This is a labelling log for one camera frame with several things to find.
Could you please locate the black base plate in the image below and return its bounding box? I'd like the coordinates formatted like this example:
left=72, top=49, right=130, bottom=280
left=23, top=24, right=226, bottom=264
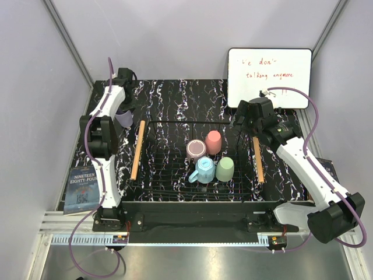
left=93, top=201, right=298, bottom=246

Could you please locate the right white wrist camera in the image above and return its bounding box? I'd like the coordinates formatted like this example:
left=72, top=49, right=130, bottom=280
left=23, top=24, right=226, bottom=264
left=259, top=89, right=276, bottom=100

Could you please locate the black wire dish rack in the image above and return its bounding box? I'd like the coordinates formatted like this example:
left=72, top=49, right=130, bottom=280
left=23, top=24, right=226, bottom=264
left=124, top=120, right=263, bottom=202

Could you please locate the left wooden rack handle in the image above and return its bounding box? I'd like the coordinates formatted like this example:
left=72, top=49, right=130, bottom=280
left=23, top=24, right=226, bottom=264
left=130, top=120, right=146, bottom=180

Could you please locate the white whiteboard black frame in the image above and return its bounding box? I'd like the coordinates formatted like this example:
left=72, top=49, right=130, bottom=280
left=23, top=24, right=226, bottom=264
left=227, top=48, right=312, bottom=109

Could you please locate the green plastic cup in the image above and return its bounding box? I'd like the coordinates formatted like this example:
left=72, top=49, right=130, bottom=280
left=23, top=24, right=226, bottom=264
left=215, top=157, right=234, bottom=182

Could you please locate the black marble pattern mat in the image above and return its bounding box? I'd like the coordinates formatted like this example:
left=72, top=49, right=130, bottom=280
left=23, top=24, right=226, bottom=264
left=115, top=80, right=308, bottom=201

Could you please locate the pink plastic cup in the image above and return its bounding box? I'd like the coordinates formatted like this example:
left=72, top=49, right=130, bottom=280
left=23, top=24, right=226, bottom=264
left=205, top=130, right=221, bottom=155

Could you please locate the Nineteen Eighty-Four book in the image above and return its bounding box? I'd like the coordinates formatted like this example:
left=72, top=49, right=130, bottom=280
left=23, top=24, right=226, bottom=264
left=63, top=166, right=100, bottom=216

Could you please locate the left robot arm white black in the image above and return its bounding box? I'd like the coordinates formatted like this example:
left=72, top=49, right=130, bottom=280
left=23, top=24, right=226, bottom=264
left=79, top=67, right=137, bottom=231

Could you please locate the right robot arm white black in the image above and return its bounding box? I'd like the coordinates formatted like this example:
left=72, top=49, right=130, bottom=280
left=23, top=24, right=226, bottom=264
left=230, top=97, right=367, bottom=246

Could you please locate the mauve ceramic mug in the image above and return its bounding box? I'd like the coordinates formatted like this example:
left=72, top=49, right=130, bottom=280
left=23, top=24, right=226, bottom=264
left=186, top=139, right=207, bottom=164

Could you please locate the lavender plastic cup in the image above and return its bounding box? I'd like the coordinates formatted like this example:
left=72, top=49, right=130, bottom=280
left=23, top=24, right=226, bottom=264
left=115, top=109, right=133, bottom=128

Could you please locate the right wooden rack handle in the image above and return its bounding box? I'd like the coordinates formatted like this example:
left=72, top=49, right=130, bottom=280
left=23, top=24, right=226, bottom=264
left=253, top=137, right=265, bottom=184

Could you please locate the Tale of Two Cities book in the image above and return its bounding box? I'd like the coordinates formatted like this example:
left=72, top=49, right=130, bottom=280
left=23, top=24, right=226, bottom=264
left=317, top=158, right=339, bottom=183

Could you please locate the white cable duct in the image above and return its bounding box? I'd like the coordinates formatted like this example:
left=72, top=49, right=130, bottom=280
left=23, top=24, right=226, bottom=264
left=51, top=234, right=128, bottom=246

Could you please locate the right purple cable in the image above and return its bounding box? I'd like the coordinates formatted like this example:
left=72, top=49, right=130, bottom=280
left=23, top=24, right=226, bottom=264
left=244, top=86, right=368, bottom=253

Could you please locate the wooden rack handle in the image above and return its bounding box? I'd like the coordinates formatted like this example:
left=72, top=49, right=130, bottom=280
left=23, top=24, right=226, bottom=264
left=253, top=137, right=265, bottom=184
left=130, top=120, right=146, bottom=180

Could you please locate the light blue ceramic mug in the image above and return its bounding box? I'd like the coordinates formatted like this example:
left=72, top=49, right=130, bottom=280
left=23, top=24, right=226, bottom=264
left=188, top=156, right=215, bottom=184

